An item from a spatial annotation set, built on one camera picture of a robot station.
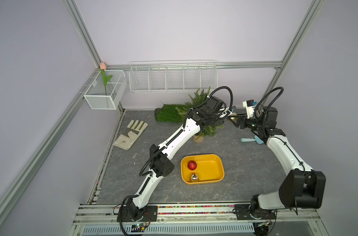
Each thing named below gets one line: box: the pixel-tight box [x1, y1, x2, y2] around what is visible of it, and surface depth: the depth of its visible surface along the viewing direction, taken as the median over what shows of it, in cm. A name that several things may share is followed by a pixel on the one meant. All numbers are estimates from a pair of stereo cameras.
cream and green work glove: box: [113, 119, 149, 151], surface depth 107 cm
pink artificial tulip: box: [99, 61, 113, 96], surface depth 92 cm
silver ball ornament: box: [191, 173, 198, 181], surface depth 82 cm
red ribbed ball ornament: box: [187, 160, 198, 171], surface depth 88 cm
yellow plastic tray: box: [180, 154, 225, 185], surface depth 89 cm
